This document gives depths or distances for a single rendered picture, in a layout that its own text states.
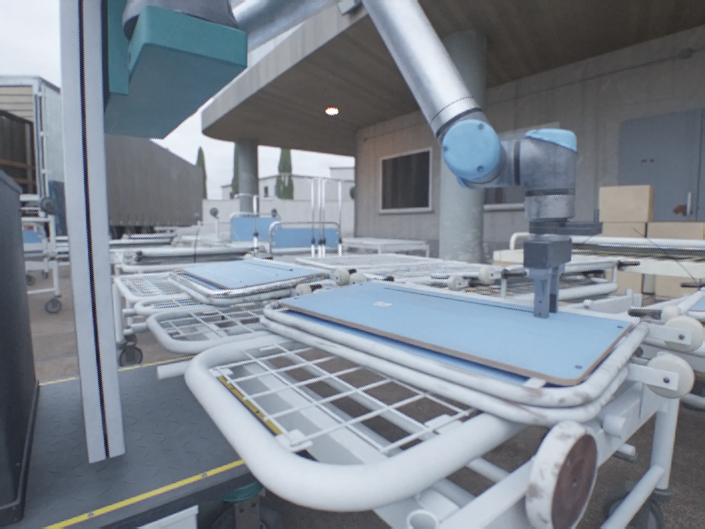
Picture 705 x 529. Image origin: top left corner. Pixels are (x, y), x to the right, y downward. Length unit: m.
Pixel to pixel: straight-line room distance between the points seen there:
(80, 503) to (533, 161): 0.95
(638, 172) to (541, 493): 6.35
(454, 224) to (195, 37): 4.92
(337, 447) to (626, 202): 3.80
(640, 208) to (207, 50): 3.82
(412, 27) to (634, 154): 6.09
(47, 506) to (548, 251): 0.92
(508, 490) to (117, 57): 0.87
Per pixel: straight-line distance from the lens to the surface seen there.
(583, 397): 0.56
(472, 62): 5.83
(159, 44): 0.69
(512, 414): 0.54
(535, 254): 0.79
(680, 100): 6.78
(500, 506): 0.49
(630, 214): 4.14
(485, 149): 0.67
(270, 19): 1.17
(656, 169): 6.64
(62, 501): 0.81
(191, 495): 0.75
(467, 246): 5.42
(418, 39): 0.77
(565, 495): 0.50
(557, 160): 0.81
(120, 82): 0.83
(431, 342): 0.66
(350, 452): 0.56
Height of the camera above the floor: 0.74
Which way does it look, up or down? 6 degrees down
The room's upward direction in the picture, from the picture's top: straight up
